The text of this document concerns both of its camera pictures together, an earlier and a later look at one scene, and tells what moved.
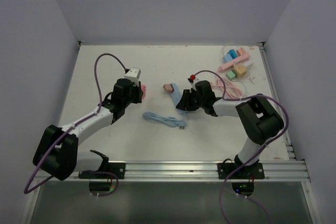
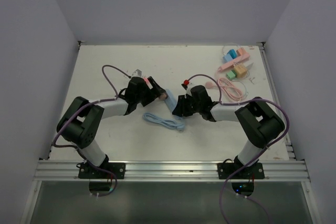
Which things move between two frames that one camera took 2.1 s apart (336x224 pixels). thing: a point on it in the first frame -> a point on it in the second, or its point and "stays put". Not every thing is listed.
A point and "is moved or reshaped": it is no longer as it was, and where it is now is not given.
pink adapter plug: [143, 88] is moved or reshaped
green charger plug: [231, 74] stays put
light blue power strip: [176, 97] is moved or reshaped
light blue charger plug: [227, 58] stays put
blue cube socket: [233, 53] stays put
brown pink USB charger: [168, 87] -> [163, 97]
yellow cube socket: [241, 71] stays put
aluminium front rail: [190, 171] stays put
